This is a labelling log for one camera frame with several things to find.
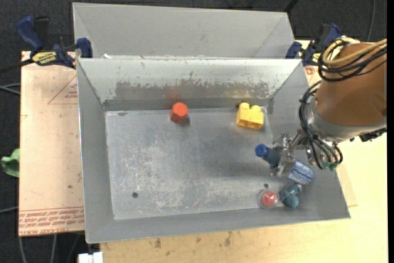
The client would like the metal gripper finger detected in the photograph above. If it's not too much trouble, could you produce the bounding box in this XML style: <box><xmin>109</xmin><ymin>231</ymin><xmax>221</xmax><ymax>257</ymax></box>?
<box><xmin>270</xmin><ymin>154</ymin><xmax>296</xmax><ymax>177</ymax></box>
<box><xmin>272</xmin><ymin>133</ymin><xmax>293</xmax><ymax>152</ymax></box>

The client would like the small bottle with blue cap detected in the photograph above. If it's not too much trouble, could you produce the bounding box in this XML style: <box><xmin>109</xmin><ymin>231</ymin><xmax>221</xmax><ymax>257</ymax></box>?
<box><xmin>254</xmin><ymin>144</ymin><xmax>315</xmax><ymax>186</ymax></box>

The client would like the grey-blue toy animal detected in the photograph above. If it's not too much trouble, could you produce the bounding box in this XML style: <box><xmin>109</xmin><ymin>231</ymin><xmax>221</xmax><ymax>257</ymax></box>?
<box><xmin>279</xmin><ymin>182</ymin><xmax>304</xmax><ymax>210</ymax></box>

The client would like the red ball in clear dome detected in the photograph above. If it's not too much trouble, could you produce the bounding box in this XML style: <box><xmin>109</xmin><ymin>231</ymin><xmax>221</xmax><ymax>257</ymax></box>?
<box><xmin>257</xmin><ymin>188</ymin><xmax>281</xmax><ymax>211</ymax></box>

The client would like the yellow toy brick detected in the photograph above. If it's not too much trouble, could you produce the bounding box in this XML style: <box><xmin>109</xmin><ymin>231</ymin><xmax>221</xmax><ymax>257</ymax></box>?
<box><xmin>235</xmin><ymin>102</ymin><xmax>266</xmax><ymax>131</ymax></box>

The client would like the orange-red hexagonal block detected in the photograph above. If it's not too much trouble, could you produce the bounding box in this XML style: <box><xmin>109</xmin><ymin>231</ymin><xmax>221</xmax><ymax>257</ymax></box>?
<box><xmin>169</xmin><ymin>102</ymin><xmax>190</xmax><ymax>124</ymax></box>

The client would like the grey metal bin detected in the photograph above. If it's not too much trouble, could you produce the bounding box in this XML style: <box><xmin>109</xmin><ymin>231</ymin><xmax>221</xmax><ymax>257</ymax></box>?
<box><xmin>72</xmin><ymin>2</ymin><xmax>352</xmax><ymax>245</ymax></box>

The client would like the brown cardboard board red print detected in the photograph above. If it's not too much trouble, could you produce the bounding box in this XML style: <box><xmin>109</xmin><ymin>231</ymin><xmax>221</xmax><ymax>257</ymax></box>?
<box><xmin>18</xmin><ymin>51</ymin><xmax>358</xmax><ymax>237</ymax></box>

